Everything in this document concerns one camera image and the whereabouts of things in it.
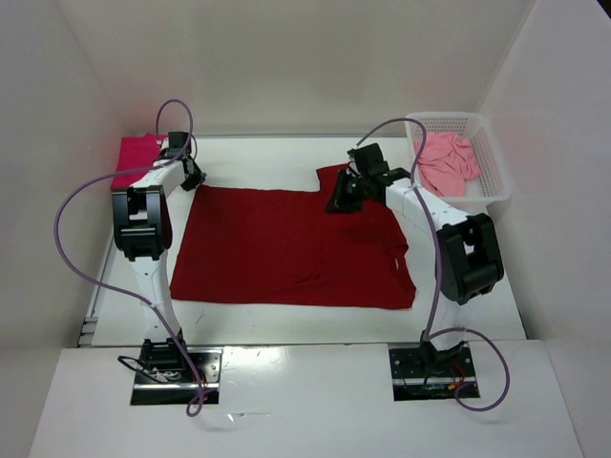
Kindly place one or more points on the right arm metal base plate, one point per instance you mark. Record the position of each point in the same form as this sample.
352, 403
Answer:
412, 381

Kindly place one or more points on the light pink t shirt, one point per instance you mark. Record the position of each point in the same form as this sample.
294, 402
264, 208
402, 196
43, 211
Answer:
447, 164

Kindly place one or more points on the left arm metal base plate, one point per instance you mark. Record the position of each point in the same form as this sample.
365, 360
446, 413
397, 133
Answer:
177, 386

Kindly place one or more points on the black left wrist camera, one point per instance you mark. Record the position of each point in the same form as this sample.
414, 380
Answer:
178, 144

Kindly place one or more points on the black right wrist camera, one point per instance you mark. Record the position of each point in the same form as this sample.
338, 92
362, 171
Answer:
367, 161

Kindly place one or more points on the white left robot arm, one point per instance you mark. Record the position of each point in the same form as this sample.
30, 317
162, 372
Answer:
143, 233

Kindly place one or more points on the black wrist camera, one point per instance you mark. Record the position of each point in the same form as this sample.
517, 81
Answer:
178, 144
367, 161

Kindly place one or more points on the white perforated plastic basket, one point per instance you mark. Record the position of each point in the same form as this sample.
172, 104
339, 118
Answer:
493, 184

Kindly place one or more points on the dark red t shirt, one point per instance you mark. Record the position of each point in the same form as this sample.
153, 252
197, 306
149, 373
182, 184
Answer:
281, 247

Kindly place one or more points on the magenta t shirt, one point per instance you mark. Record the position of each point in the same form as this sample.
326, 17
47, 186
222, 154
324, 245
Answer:
135, 152

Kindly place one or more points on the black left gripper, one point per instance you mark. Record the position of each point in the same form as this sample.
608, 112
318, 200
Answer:
197, 178

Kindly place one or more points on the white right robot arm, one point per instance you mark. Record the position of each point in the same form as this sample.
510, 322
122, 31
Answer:
467, 260

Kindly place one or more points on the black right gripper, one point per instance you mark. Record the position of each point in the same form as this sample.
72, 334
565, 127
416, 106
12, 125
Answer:
339, 201

